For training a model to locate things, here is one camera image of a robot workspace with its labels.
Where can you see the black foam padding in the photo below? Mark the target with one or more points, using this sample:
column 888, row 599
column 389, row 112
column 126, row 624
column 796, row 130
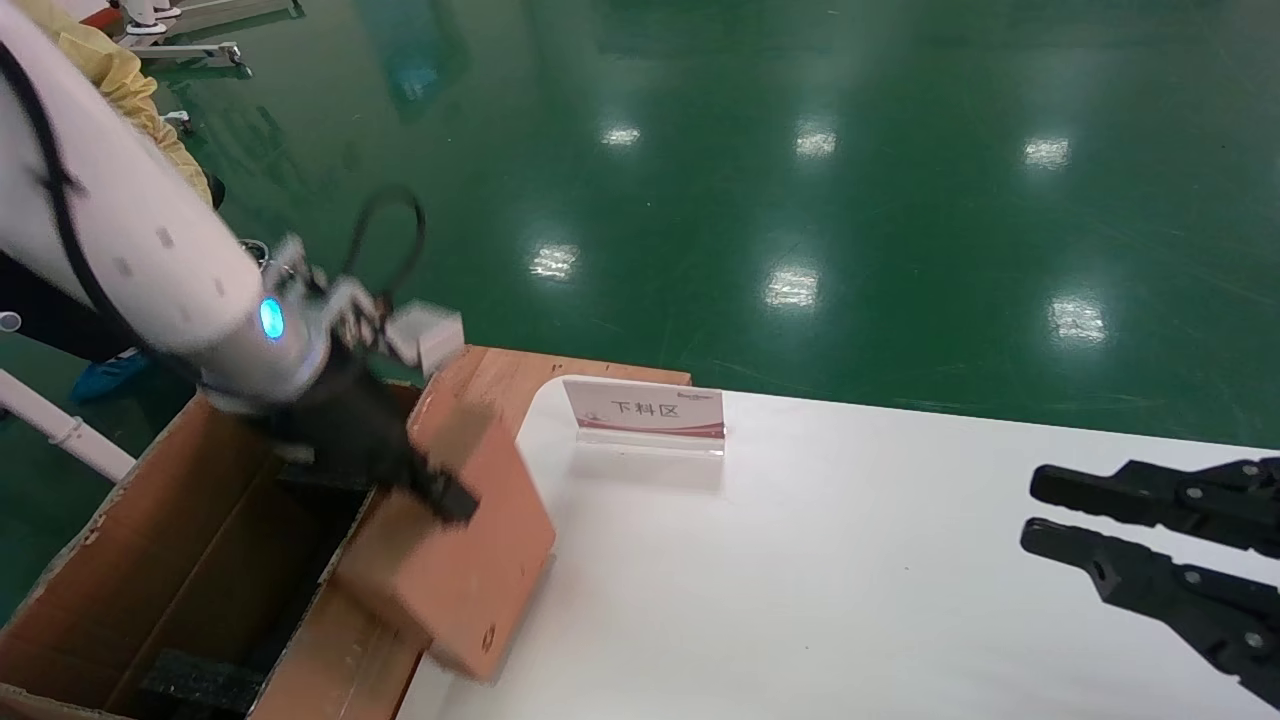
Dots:
column 195, row 685

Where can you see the acrylic sign with red print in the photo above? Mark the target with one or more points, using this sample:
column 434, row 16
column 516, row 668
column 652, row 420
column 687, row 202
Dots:
column 645, row 410

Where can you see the person in yellow jacket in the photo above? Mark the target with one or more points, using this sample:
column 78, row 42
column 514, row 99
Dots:
column 150, row 100

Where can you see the white stand base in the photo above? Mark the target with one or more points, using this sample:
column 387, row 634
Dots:
column 145, row 27

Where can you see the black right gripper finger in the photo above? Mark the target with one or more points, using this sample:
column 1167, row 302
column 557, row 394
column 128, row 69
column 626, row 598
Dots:
column 1160, row 495
column 1140, row 575

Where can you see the small cardboard box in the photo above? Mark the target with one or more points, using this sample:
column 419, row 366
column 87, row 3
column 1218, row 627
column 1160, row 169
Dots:
column 470, row 580

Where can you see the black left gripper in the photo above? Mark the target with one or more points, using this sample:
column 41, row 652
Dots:
column 350, row 420

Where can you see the grey metal frame leg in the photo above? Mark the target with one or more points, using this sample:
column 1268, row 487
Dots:
column 200, row 52

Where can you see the blue shoe cover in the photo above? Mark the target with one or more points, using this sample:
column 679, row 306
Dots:
column 110, row 378

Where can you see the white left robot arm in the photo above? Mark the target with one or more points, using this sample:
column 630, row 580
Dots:
column 120, row 230

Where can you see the large cardboard box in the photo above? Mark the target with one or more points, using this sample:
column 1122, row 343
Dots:
column 150, row 560

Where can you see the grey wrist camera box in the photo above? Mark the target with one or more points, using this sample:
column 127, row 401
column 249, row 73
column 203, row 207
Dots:
column 430, row 335

